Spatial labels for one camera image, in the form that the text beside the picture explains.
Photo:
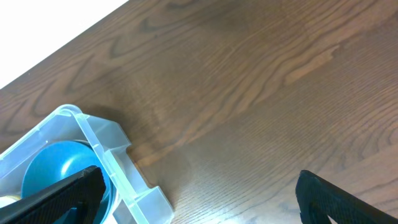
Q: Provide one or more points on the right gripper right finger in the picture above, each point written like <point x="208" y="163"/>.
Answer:
<point x="321" y="202"/>

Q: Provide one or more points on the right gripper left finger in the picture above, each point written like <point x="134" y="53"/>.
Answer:
<point x="83" y="191"/>

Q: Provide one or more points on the dark blue bowl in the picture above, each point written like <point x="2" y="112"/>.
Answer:
<point x="60" y="160"/>

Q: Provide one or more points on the clear plastic storage container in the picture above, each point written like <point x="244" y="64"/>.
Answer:
<point x="131" y="199"/>

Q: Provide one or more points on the white small bowl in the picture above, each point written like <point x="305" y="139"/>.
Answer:
<point x="8" y="199"/>

